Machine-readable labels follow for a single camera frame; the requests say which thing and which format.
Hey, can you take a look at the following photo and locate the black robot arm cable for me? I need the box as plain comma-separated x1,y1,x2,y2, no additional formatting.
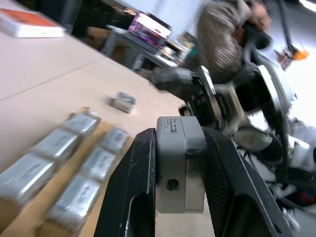
268,91,293,185

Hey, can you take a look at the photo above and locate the black stand with orange part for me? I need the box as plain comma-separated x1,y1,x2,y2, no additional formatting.
276,0,311,71

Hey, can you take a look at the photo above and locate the white box with orange top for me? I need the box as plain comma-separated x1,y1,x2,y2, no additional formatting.
0,6,67,39

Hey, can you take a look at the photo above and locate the person in checked shirt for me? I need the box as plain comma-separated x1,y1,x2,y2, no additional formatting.
196,0,274,86

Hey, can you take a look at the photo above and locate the cardboard divider tray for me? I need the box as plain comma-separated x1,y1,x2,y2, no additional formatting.
0,106,136,237

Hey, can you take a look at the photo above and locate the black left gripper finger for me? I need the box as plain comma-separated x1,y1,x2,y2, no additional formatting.
93,127,157,237
149,67,196,94
201,125,295,237

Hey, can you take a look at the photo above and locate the silver and white robot torso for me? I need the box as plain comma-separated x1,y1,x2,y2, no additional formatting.
234,58,316,223

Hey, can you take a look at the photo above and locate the brown cardboard box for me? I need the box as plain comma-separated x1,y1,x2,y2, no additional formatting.
86,26,109,51

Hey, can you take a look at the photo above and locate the open laptop with bright screen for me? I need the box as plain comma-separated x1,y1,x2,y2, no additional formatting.
127,12,172,49

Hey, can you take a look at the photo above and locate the grey box camera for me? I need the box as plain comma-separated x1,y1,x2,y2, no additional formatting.
45,172,102,229
32,127,81,161
155,115,207,214
0,153,56,209
100,127,130,153
63,113,102,135
79,147,119,183
110,91,137,114

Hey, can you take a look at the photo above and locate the grey metal background table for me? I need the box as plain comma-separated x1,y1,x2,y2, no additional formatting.
100,24,185,72

